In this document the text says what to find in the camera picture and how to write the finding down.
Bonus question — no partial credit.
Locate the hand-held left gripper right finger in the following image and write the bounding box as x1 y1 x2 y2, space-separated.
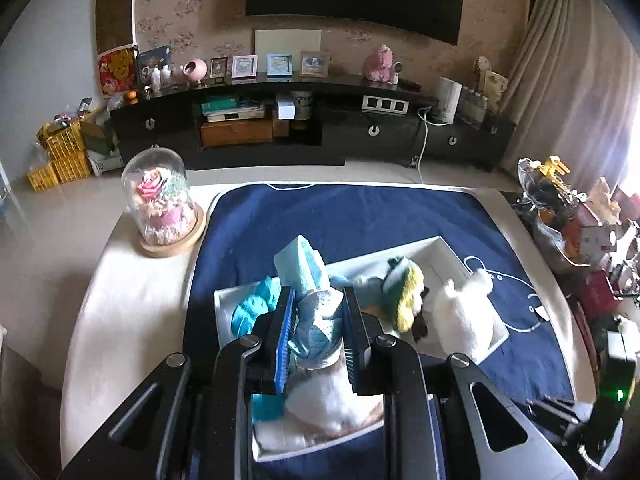
341 286 576 480

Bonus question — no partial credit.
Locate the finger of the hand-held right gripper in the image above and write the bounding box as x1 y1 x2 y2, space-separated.
546 410 587 431
526 396 577 414

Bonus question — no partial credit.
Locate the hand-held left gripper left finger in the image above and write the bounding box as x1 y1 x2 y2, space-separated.
59 285 298 480

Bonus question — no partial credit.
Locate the light blue dotted garment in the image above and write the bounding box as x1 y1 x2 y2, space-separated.
294 287 347 368

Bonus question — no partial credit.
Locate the teal cloth garment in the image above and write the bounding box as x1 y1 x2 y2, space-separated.
231 276 288 425

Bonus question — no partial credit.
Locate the brown bear plush pale hood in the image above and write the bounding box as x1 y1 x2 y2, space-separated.
285 352 387 438

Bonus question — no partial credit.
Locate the light blue towel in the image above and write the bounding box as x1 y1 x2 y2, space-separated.
273 233 329 306

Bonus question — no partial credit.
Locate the white bunny plush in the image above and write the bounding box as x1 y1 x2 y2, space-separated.
431 267 502 367

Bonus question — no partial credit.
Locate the white cardboard box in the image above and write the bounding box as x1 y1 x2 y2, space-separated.
214 236 510 463

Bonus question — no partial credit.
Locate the dark red box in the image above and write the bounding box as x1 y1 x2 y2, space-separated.
580 270 629 322

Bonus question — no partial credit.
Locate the navy whale print blanket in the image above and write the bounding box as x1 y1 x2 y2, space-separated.
182 182 576 480

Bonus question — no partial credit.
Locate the white hang-tab card packet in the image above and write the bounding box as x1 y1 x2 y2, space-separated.
575 224 624 257

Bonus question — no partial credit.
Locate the glass dome with pink rose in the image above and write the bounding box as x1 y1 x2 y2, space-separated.
121 145 208 260

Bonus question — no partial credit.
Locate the cream plush toy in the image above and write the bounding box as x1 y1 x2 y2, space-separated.
590 177 629 224

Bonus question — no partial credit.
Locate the brown wooden box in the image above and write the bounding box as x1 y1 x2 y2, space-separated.
201 120 274 149

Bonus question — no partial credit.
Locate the black TV cabinet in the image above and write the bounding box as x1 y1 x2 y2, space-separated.
110 72 517 172

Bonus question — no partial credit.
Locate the yellow toy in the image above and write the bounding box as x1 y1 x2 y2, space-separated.
532 156 571 179

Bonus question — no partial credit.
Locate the dark metal tin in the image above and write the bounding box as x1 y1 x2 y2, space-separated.
291 91 315 121

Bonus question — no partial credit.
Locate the stack of green books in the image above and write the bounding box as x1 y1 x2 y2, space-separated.
201 97 266 122

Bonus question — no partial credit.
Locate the white plastic basket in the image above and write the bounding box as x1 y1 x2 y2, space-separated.
89 156 125 177

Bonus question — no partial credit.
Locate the white humidifier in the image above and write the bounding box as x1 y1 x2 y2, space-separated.
434 76 464 125

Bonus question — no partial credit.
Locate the yellow plastic crate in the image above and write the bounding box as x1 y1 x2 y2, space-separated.
27 162 61 192
52 152 94 184
37 120 86 161

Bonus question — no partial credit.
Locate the cream blank canvas board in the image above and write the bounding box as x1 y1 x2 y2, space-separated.
255 29 324 79

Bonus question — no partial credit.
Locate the pink plush toy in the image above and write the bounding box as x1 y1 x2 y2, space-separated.
362 44 396 83

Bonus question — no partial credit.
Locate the cream giraffe plush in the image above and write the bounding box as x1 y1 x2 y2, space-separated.
472 56 509 111

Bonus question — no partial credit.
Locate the blue photo box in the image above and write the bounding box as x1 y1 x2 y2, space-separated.
136 46 174 86

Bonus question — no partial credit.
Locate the red floral gift box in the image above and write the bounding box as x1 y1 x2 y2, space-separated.
97 46 139 97

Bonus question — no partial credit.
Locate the beige curtain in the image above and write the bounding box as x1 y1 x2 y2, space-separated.
500 0 640 201

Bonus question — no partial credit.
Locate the white power cable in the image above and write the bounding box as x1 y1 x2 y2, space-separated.
412 110 441 184

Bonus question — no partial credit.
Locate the blue picture frame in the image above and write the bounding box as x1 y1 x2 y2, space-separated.
266 52 294 78

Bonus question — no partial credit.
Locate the pink picture frame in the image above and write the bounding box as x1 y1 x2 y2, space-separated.
231 54 259 80

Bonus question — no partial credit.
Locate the wooden picture frame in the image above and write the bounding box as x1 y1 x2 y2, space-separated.
300 51 332 78

